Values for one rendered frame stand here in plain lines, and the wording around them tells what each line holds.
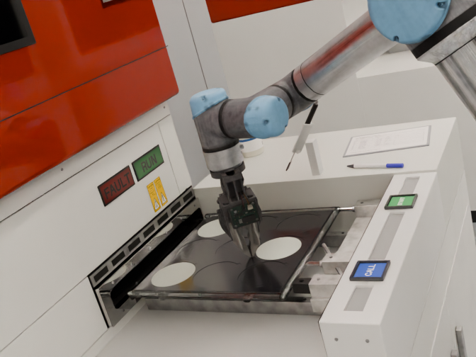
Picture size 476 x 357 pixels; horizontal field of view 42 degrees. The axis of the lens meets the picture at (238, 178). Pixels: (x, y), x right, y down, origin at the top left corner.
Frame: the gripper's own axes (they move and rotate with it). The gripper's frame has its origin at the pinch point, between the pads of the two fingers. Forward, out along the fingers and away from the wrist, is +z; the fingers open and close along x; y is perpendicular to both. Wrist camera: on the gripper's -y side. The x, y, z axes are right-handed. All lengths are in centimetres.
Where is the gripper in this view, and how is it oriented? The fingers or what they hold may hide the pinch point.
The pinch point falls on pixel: (249, 249)
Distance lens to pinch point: 132.1
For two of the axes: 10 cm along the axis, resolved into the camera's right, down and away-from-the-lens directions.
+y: 1.9, 2.8, -9.4
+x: 9.5, -3.0, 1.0
